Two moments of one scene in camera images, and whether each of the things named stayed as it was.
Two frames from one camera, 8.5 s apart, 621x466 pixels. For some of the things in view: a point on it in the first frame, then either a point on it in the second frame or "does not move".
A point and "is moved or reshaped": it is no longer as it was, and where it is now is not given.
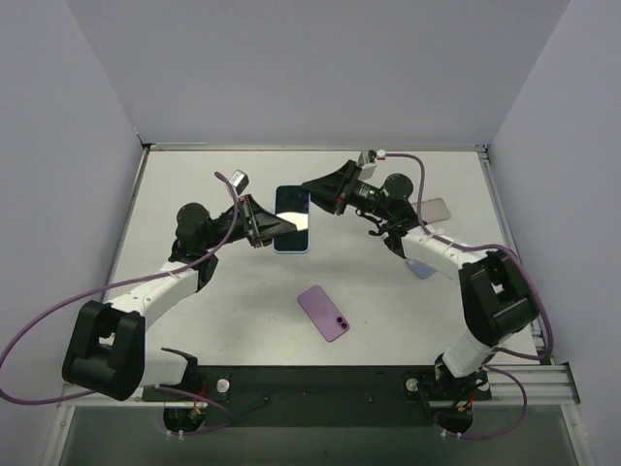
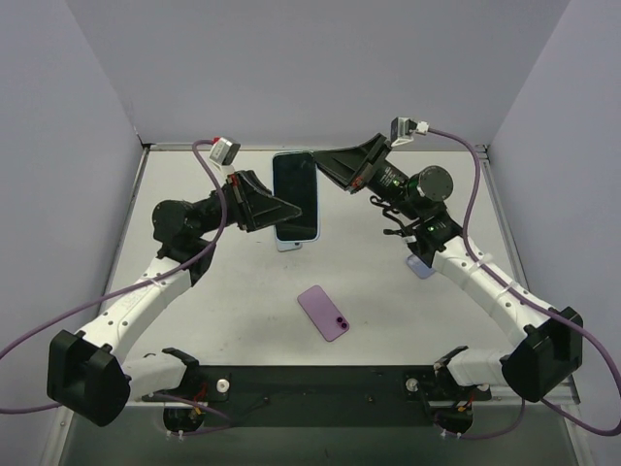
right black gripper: x=347 y=186 -> x=367 y=165
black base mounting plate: x=323 y=396 does not move
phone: x=292 y=204 is moved or reshaped
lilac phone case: x=422 y=270 does not move
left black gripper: x=248 y=220 -> x=244 y=200
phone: x=323 y=313 does not move
